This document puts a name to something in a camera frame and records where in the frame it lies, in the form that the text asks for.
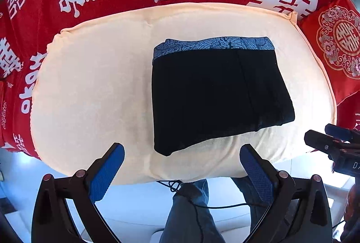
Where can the person's legs in jeans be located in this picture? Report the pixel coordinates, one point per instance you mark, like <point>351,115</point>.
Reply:
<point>191,217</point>

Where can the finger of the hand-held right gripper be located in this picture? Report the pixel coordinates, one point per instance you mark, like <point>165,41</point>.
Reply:
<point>339,132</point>
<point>317,140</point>

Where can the black pants with patterned waistband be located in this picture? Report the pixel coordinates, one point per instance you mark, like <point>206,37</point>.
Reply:
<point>213,96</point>

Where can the cream cushion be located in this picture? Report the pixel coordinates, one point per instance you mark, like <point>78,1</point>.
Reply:
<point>92,96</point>

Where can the red floral cushion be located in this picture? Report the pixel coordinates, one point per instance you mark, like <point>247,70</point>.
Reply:
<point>339,43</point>

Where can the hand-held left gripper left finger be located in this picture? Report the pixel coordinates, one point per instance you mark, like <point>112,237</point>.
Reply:
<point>108,172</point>

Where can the person's right leg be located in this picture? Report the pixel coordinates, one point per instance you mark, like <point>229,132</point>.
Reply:
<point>250,195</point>

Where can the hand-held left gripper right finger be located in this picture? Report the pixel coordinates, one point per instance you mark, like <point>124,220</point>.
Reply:
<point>256,172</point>

